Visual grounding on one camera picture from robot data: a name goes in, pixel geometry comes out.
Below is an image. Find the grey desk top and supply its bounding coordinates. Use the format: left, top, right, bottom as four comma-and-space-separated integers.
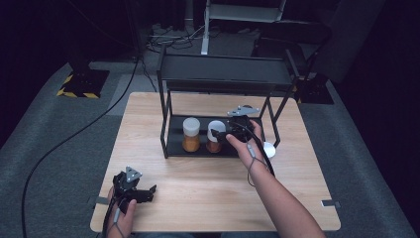
207, 0, 287, 24

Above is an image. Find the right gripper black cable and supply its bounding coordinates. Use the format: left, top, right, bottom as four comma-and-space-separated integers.
229, 121, 276, 178

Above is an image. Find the long black floor cable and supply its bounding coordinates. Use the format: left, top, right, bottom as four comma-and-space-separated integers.
21, 56, 141, 238

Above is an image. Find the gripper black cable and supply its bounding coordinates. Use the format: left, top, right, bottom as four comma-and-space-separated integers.
101, 192, 120, 238
229, 121, 276, 178

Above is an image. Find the white metal stand leg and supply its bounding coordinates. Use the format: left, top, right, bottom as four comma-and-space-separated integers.
200, 0, 213, 57

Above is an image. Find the person's left hand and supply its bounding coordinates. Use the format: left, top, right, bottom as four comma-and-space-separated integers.
106, 186, 138, 238

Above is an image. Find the bundle of floor cables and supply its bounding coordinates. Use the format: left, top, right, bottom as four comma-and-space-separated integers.
146, 23, 207, 53

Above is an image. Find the gripper grey wrist cord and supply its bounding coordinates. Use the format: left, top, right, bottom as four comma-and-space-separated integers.
110, 206, 129, 238
246, 142, 270, 188

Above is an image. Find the brown spice jar spouted lid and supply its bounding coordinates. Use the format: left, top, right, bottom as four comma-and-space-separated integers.
205, 120, 228, 154

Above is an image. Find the orange spice jar lid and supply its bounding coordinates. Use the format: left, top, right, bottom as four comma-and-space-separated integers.
181, 117, 202, 154

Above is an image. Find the black two-tier metal rack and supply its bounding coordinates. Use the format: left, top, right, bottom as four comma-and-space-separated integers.
157, 46, 300, 160

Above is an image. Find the right gripper grey wrist cord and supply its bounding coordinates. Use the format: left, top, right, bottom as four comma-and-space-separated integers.
246, 142, 270, 188

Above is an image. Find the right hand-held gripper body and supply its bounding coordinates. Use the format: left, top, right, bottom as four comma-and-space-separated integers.
227, 105, 262, 144

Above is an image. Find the grey table edge bracket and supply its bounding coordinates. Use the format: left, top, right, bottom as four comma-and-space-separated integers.
321, 199, 342, 209
87, 195, 111, 206

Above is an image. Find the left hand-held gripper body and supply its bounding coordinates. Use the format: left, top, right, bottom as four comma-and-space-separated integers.
112, 166, 144, 213

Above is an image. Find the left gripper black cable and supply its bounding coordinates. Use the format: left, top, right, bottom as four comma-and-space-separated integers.
101, 192, 120, 238

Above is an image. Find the black stand base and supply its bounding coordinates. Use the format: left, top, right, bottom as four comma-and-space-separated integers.
292, 72, 335, 105

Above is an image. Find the grey spice jar spouted lid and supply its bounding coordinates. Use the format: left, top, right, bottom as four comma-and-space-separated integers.
262, 141, 277, 160

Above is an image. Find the black base with hazard stripes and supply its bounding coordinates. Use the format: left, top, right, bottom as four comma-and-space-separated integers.
55, 67, 111, 99

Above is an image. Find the left gripper grey wrist cord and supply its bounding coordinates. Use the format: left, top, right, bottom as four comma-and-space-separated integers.
110, 206, 129, 238

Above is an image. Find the person's right hand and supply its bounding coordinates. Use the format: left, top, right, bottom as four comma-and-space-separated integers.
226, 120, 270, 175

